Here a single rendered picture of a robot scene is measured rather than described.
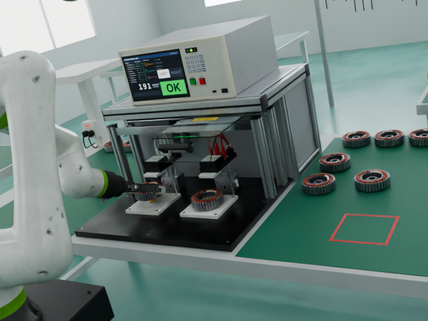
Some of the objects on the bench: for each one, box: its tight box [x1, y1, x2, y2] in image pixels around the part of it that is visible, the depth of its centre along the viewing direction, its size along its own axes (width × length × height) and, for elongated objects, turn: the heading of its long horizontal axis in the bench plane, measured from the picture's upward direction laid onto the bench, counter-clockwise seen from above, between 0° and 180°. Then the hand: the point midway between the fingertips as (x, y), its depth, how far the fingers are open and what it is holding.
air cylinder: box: [214, 173, 241, 192], centre depth 190 cm, size 5×8×6 cm
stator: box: [191, 189, 225, 211], centre depth 178 cm, size 11×11×4 cm
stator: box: [354, 169, 390, 192], centre depth 172 cm, size 11×11×4 cm
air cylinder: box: [161, 173, 187, 190], centre depth 203 cm, size 5×8×6 cm
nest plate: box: [180, 195, 238, 219], centre depth 179 cm, size 15×15×1 cm
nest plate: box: [125, 193, 182, 215], centre depth 192 cm, size 15×15×1 cm
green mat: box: [235, 136, 428, 277], centre depth 170 cm, size 94×61×1 cm, turn 1°
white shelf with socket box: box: [55, 58, 122, 148], centre depth 272 cm, size 35×37×46 cm
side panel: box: [280, 75, 322, 182], centre depth 195 cm, size 28×3×32 cm, turn 1°
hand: (148, 190), depth 190 cm, fingers closed on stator, 11 cm apart
